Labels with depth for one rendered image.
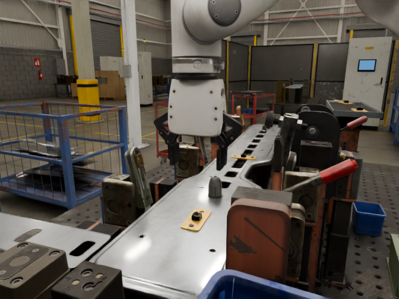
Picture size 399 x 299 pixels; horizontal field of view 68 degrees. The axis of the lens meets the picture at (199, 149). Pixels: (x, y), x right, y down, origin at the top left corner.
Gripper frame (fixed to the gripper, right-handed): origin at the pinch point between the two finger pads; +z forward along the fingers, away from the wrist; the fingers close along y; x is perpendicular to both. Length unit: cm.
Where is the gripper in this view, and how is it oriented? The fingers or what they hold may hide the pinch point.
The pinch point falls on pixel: (196, 161)
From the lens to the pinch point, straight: 55.5
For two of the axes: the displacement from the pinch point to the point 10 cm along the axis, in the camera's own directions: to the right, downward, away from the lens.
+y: -9.4, -0.9, 3.2
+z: 0.0, 9.7, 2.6
